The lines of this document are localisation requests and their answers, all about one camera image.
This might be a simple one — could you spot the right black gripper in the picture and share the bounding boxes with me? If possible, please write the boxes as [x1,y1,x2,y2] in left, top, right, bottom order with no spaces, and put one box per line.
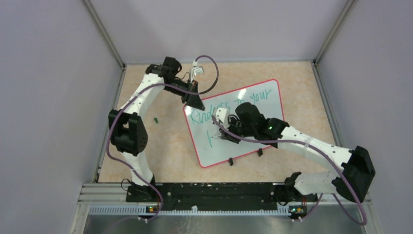
[220,116,256,144]

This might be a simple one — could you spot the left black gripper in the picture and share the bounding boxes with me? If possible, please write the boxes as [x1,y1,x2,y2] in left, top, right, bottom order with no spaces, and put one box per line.
[163,78,204,110]

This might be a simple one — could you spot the white board with red frame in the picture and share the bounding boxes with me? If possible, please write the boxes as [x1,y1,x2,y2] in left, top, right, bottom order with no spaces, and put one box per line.
[183,79,288,168]

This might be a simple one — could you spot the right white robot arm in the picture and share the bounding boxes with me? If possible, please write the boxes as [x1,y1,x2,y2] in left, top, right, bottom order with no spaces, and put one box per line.
[212,102,375,203]

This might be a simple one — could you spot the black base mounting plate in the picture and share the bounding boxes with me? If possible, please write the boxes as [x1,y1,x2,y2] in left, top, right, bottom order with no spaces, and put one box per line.
[126,182,319,212]

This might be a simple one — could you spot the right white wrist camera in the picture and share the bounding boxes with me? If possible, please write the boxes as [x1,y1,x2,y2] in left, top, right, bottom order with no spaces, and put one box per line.
[213,107,230,129]

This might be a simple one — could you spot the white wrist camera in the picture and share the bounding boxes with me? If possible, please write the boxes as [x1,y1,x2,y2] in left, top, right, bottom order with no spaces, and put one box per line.
[189,60,204,82]
[213,107,230,129]

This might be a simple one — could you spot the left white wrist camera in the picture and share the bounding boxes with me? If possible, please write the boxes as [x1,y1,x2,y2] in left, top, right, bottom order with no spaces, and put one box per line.
[189,60,204,82]

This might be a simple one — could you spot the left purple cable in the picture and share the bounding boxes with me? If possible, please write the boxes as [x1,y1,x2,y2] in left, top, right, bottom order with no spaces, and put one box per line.
[106,55,220,223]

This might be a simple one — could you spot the white cable duct rail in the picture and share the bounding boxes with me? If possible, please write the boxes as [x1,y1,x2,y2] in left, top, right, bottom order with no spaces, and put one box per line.
[88,205,291,216]

